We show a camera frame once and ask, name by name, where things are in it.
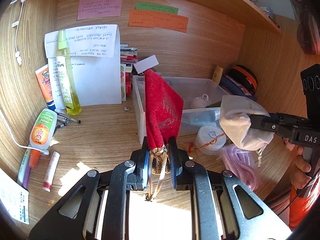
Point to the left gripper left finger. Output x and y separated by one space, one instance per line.
97 198

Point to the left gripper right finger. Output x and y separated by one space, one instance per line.
222 206

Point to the white round lidded container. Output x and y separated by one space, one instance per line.
206 134

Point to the white cloth drawstring bag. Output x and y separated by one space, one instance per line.
235 112

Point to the red velvet pouch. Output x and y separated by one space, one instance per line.
163 110

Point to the blue Max staples box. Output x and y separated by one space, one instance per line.
201 118

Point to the person right hand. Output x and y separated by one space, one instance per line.
298 177

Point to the white red lip balm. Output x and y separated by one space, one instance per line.
47 183

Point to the purple pen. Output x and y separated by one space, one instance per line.
24 171

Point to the white printed card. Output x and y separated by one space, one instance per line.
14 198

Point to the black orange round case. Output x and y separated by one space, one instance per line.
244 76

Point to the blue zip pouch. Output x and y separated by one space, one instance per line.
234 88

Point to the white orange lotion tube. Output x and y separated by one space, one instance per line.
41 135

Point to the black metal pen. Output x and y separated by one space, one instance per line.
64 117

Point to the yellow lotion bottle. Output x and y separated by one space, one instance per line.
217 74

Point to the yellow-green spray bottle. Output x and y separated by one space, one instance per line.
65 75

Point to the clear plastic storage bin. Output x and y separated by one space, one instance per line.
186 88

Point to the orange sunscreen tube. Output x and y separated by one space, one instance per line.
43 79

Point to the fruit sticker sheet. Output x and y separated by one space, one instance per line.
122 80

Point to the white small box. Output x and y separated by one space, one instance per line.
145 64

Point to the white folded paper sheet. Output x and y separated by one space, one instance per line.
95 60

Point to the stack of booklets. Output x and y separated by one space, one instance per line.
128 56

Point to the green sticky note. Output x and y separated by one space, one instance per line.
156 7

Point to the orange sticky note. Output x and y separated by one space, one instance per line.
157 19

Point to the pink sticky note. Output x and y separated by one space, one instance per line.
89 9

